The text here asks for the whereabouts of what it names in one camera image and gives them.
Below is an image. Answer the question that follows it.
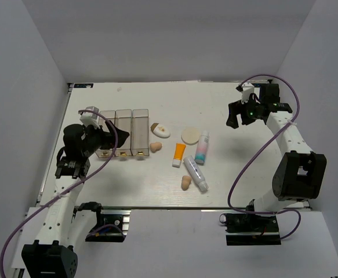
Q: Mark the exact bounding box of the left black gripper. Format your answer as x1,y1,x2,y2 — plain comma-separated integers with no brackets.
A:
82,120,129,157

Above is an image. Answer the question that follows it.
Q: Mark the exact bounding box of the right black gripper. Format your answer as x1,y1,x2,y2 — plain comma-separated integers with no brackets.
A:
226,94,260,129

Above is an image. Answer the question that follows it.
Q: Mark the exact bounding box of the beige makeup sponge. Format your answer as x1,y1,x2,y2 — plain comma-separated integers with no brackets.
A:
150,142,162,153
181,175,192,191

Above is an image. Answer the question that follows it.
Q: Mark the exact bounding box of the white bottle brown cap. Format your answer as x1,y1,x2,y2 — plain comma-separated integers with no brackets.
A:
150,123,170,138

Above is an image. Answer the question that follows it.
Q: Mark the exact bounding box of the round white powder puff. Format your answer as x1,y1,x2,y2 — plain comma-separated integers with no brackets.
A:
181,127,201,145

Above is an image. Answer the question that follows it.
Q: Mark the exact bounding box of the pink teal spray bottle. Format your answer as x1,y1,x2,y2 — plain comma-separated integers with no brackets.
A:
194,130,209,164

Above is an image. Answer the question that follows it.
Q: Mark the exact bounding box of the orange tube white cap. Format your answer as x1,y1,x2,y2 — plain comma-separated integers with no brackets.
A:
172,143,186,168

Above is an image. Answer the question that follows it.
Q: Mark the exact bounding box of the white bottle blue print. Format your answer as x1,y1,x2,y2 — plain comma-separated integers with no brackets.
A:
183,156,209,193

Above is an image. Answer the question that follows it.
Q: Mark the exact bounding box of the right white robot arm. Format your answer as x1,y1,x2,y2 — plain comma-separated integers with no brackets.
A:
226,83,327,231

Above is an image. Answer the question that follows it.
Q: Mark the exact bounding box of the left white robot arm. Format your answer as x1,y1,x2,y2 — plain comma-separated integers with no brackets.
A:
21,120,129,277

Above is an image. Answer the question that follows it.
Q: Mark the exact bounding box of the right clear organizer bin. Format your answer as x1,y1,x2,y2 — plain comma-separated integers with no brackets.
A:
131,109,150,158

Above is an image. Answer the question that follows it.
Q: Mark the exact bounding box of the clear organizer bin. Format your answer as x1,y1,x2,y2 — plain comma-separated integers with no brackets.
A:
115,109,132,158
96,110,116,159
131,109,150,158

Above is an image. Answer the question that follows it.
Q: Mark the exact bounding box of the middle clear organizer bin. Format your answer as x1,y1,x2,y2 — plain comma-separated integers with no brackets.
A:
115,109,132,158

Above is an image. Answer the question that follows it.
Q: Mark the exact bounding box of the left clear organizer bin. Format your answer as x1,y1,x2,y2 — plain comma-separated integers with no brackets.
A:
96,110,116,159

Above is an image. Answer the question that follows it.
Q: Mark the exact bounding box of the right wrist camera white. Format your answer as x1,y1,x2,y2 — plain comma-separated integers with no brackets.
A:
236,82,255,104

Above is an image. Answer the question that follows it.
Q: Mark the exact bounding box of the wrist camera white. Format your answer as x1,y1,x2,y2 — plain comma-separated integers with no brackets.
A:
80,106,99,129
236,82,255,104

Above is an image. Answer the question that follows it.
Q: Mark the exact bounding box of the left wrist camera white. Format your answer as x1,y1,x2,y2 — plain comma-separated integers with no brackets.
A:
80,106,99,129

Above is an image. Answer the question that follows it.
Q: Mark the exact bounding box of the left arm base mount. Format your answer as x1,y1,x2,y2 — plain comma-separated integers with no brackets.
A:
73,202,131,243

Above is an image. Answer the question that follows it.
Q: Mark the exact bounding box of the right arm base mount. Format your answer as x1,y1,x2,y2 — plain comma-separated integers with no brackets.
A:
219,213,281,246

